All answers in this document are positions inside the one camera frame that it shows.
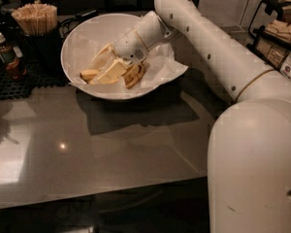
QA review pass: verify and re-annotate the black stir stick cup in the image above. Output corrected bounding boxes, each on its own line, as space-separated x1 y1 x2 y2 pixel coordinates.
26 28 63 77

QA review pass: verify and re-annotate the black cable with adapter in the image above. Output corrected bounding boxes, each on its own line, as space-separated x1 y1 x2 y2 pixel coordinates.
58 9 100 39

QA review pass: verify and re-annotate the black wire condiment rack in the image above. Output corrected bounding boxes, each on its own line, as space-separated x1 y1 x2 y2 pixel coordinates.
247 0 291 81

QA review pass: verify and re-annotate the white bowl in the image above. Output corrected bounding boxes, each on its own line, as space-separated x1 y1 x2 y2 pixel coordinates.
60 13 176 101

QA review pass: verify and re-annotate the white paper liner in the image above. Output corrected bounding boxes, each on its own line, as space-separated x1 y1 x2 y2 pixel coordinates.
62 44 187 100

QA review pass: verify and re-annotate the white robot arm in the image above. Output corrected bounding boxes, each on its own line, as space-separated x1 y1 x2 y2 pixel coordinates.
113 0 291 233

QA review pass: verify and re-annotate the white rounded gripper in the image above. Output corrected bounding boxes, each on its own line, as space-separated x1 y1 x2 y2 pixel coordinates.
90 28 148 83

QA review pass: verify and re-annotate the spotted yellow banana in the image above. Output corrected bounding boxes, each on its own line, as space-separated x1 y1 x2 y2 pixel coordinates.
90 64 145 88
80 69 99 82

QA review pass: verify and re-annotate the black rubber grid mat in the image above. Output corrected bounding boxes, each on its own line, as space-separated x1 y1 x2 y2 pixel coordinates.
0 57 69 100

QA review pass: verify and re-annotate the small brown sauce bottle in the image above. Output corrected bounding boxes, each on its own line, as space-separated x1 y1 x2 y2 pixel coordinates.
0 32 27 81

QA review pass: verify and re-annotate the bundle of wooden stir sticks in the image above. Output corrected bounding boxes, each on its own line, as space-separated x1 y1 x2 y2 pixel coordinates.
12 3 57 36

